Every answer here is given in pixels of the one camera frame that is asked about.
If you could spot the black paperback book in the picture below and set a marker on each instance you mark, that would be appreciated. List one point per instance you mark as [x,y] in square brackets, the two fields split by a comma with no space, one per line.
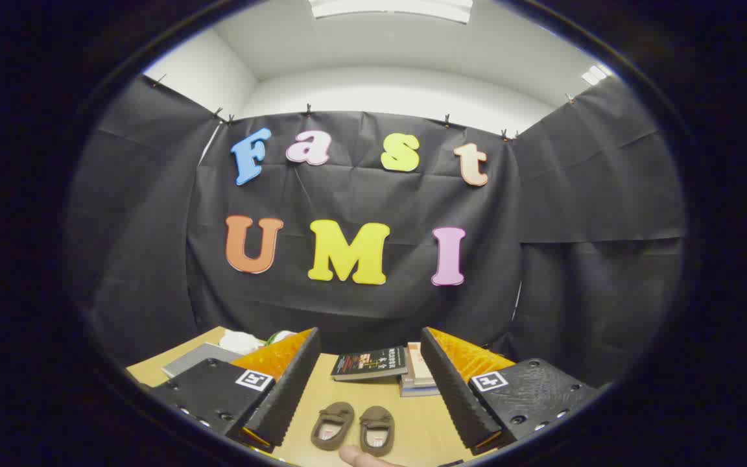
[369,363]

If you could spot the white plush toy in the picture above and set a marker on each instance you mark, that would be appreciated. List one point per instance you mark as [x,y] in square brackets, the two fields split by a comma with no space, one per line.
[240,342]

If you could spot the cream fabric storage box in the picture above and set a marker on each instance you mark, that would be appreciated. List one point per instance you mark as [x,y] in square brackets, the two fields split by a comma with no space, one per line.
[200,360]

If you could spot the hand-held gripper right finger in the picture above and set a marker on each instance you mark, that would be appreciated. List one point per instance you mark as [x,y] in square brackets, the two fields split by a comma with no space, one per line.
[454,395]

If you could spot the blue book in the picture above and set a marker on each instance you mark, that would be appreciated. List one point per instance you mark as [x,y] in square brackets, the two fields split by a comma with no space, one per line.
[420,394]

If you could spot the brown fuzzy shoe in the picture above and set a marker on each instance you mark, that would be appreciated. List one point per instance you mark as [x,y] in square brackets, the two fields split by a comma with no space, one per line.
[332,425]
[377,429]

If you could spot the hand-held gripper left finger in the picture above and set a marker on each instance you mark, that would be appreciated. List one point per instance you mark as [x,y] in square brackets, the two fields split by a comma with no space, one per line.
[283,395]

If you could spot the small ceiling light panel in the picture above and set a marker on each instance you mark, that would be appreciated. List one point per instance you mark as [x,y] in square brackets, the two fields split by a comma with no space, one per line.
[594,74]

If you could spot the grey book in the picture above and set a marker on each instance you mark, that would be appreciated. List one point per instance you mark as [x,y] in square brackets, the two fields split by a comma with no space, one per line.
[415,388]

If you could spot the long ceiling light panel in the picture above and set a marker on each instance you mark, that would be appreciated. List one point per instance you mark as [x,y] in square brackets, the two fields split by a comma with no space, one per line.
[391,8]

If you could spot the watermelon slice plush toy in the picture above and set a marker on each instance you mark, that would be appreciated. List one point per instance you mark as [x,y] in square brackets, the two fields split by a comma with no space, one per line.
[281,336]

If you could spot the beige paperback book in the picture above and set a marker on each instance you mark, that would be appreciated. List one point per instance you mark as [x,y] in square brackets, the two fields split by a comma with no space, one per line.
[420,366]

